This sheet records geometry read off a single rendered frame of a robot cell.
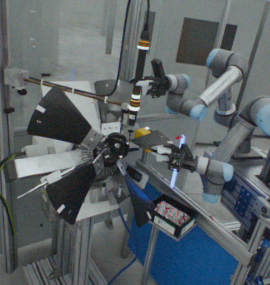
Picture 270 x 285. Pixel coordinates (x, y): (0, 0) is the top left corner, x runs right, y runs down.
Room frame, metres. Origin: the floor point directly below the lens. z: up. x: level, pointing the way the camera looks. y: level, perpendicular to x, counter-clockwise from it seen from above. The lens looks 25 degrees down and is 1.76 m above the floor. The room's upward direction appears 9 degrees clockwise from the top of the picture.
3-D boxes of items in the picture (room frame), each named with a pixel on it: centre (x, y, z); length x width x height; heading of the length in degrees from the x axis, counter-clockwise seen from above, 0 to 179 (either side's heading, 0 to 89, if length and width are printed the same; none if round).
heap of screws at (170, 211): (1.19, -0.24, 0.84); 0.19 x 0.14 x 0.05; 53
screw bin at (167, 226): (1.19, -0.23, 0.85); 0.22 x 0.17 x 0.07; 53
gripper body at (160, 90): (1.30, -0.06, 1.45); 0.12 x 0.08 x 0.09; 138
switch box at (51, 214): (1.33, 0.41, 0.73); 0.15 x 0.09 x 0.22; 38
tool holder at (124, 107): (1.21, 0.03, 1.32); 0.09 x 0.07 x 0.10; 73
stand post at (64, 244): (1.39, 0.34, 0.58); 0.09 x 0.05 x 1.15; 128
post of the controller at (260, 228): (1.01, -0.58, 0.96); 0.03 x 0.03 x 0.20; 38
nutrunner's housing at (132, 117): (1.21, 0.03, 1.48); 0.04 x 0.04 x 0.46
